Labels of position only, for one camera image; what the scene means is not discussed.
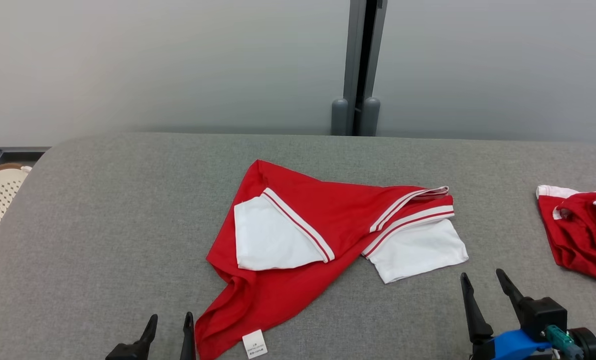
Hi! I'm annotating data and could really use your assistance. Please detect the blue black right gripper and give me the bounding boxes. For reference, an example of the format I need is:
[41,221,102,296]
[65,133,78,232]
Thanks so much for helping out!
[460,268,554,360]

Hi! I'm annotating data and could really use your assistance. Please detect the red and white shirt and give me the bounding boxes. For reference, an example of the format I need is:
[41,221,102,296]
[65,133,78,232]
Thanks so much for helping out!
[535,184,596,285]

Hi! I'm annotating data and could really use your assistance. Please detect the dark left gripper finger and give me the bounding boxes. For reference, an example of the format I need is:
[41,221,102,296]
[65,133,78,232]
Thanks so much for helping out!
[179,311,197,360]
[136,313,159,347]

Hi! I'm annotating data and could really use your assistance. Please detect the grey rounded post foot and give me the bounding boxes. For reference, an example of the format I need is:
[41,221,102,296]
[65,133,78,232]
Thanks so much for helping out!
[360,96,381,137]
[331,97,349,137]

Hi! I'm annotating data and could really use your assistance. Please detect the red shirt with white sleeves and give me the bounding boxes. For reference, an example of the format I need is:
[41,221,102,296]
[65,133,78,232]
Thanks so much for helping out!
[194,159,469,360]

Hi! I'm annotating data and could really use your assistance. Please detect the grey partition post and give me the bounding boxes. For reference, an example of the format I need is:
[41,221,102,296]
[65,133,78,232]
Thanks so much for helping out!
[343,0,388,137]

